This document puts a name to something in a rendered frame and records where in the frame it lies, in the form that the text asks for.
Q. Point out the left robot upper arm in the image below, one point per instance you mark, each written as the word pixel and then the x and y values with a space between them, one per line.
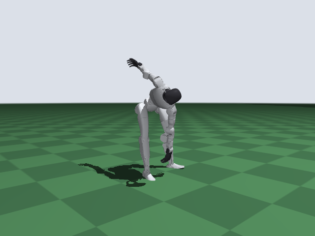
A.
pixel 171 111

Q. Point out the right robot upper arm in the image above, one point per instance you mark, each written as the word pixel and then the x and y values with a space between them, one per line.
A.
pixel 157 80

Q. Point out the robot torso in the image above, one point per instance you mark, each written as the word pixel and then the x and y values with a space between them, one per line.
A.
pixel 156 100

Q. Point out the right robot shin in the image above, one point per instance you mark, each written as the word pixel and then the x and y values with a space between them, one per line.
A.
pixel 145 153

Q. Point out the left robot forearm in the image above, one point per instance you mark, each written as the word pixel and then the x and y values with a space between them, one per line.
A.
pixel 169 143

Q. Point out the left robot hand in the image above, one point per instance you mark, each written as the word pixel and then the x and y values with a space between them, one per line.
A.
pixel 167 156

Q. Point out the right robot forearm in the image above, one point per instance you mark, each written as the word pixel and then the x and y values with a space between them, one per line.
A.
pixel 143 68

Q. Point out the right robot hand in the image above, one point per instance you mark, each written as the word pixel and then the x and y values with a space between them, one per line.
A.
pixel 134 63

